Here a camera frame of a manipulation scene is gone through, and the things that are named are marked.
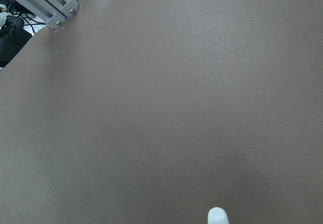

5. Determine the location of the white ceramic spoon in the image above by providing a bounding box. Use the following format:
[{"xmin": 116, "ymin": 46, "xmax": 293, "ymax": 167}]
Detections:
[{"xmin": 207, "ymin": 207, "xmax": 229, "ymax": 224}]

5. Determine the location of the black gamepad device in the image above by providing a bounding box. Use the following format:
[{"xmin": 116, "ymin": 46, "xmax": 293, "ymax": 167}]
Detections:
[{"xmin": 1, "ymin": 14, "xmax": 32, "ymax": 68}]

